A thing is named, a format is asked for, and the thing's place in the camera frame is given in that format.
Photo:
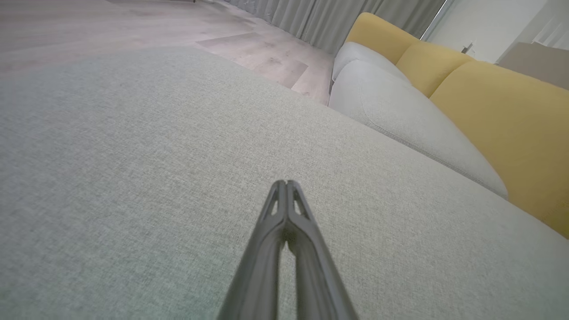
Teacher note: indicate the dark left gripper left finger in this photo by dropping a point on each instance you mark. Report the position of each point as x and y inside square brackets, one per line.
[258, 275]

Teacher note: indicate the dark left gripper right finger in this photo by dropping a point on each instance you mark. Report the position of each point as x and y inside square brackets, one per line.
[318, 284]

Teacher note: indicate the small grey sofa seat cushion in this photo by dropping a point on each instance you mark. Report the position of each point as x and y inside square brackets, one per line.
[360, 53]

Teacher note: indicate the narrow yellow sofa back cushion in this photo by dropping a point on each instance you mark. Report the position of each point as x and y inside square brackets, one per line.
[431, 66]

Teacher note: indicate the yellow sofa armrest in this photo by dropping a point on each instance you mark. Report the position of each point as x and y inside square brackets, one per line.
[378, 35]

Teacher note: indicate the grey pleated curtain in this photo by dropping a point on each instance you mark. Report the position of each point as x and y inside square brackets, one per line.
[333, 18]

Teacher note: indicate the beige box furniture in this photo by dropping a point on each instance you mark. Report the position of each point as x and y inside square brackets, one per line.
[538, 64]

